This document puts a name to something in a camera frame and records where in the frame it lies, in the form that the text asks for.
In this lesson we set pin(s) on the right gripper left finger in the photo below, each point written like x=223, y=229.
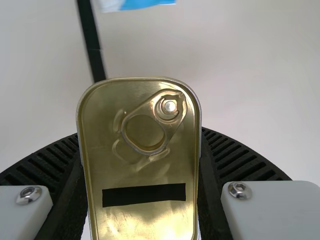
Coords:
x=42, y=195

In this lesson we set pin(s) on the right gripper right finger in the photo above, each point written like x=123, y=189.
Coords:
x=250, y=195

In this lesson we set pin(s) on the gold rectangular tin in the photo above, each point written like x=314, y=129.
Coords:
x=140, y=155

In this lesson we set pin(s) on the black strip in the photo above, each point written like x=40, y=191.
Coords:
x=91, y=37

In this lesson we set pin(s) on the blue white wet wipes pack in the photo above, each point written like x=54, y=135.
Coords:
x=140, y=3

